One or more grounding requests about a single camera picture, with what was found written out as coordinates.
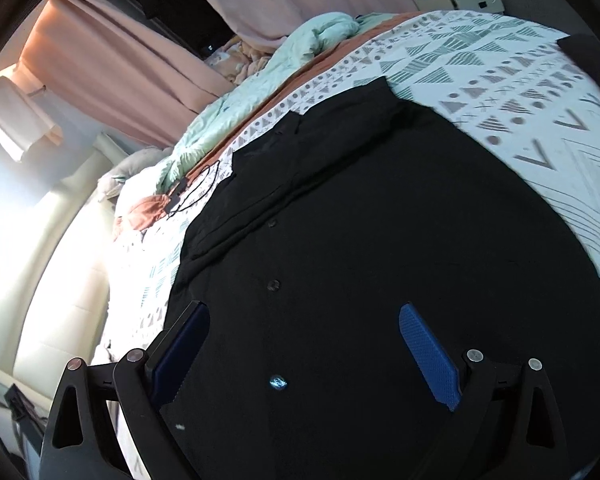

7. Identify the black button-up shirt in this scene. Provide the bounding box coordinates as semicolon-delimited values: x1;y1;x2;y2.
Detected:
163;79;600;479

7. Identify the cream padded headboard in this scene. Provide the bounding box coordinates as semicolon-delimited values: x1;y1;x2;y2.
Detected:
0;133;126;411

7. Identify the orange garment on bed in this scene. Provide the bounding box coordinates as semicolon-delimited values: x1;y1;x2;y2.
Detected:
114;194;180;232

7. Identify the beige pillow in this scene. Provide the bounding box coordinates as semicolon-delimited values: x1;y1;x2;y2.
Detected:
96;148;173;202

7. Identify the hanging cream cloth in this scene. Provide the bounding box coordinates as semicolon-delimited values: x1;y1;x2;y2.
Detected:
0;77;64;162

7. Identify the patterned white bedspread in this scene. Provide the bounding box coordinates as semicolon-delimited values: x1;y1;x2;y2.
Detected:
97;8;600;480

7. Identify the left pink curtain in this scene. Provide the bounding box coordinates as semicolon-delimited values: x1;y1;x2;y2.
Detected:
20;0;234;148

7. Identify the pink plush blanket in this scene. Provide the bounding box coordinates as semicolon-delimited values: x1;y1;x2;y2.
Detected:
204;36;272;86

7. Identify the mint green duvet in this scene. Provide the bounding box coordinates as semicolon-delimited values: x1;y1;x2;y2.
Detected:
150;12;378;194

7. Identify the white bedside cabinet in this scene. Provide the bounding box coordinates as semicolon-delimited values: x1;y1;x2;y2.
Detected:
414;0;505;13

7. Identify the black charger with cable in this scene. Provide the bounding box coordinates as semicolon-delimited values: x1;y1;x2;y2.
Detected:
164;162;220;218

